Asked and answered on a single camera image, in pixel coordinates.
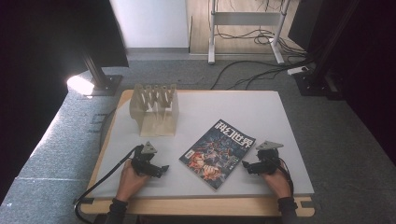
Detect white power strip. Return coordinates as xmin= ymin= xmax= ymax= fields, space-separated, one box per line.
xmin=286 ymin=65 xmax=310 ymax=77

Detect black floor cables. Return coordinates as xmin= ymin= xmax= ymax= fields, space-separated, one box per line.
xmin=209 ymin=26 xmax=317 ymax=91

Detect grey table mat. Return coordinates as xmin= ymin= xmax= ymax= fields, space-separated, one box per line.
xmin=88 ymin=90 xmax=316 ymax=199

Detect wooden table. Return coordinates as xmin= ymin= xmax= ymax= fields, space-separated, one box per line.
xmin=78 ymin=89 xmax=317 ymax=218

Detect person's left hand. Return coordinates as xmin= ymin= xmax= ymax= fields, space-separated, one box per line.
xmin=115 ymin=160 xmax=151 ymax=203

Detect black curtain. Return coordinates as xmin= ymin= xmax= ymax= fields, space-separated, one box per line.
xmin=0 ymin=0 xmax=130 ymax=200

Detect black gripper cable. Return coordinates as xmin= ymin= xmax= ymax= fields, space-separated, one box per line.
xmin=277 ymin=158 xmax=295 ymax=200
xmin=73 ymin=145 xmax=142 ymax=224

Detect wooden slotted rack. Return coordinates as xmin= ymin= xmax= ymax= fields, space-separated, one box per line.
xmin=128 ymin=83 xmax=181 ymax=138

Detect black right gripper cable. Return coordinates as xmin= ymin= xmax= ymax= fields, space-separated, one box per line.
xmin=277 ymin=158 xmax=295 ymax=200

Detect person's right hand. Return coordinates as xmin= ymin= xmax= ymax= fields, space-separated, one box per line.
xmin=261 ymin=168 xmax=292 ymax=201

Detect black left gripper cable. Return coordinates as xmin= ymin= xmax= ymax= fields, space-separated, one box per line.
xmin=73 ymin=145 xmax=142 ymax=224

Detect white wall panel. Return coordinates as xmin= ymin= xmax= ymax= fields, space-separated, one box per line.
xmin=108 ymin=0 xmax=191 ymax=49

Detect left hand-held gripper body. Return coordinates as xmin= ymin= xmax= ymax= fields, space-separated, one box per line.
xmin=130 ymin=141 xmax=161 ymax=177

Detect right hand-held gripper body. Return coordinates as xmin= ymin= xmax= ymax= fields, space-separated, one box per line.
xmin=254 ymin=140 xmax=285 ymax=175

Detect illustrated magazine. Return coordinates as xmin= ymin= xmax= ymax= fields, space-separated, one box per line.
xmin=178 ymin=119 xmax=257 ymax=191

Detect white desk frame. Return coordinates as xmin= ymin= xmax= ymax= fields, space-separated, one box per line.
xmin=207 ymin=0 xmax=292 ymax=65

